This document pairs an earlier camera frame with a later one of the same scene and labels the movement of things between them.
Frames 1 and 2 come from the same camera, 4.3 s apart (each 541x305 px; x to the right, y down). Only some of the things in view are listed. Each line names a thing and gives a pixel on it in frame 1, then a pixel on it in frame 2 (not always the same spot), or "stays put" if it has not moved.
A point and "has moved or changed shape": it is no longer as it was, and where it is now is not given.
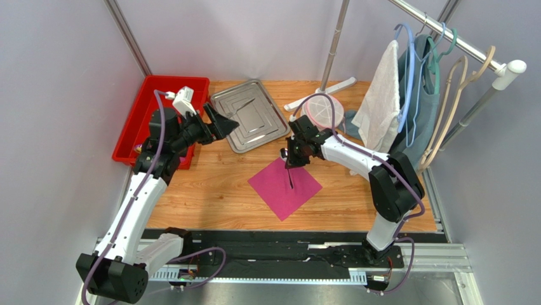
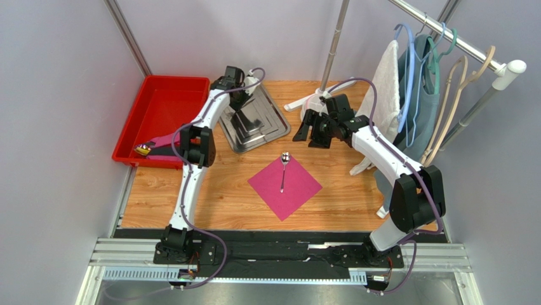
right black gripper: x=294 y=157 -> x=317 y=128
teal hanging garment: x=419 y=82 stays put
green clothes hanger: x=434 y=68 stays put
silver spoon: x=283 y=154 has moved or changed shape
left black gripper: x=218 y=128 -> x=237 y=107
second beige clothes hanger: x=452 y=106 stays put
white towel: x=376 y=117 stays put
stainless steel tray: x=251 y=105 stays put
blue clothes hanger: x=411 y=70 stays put
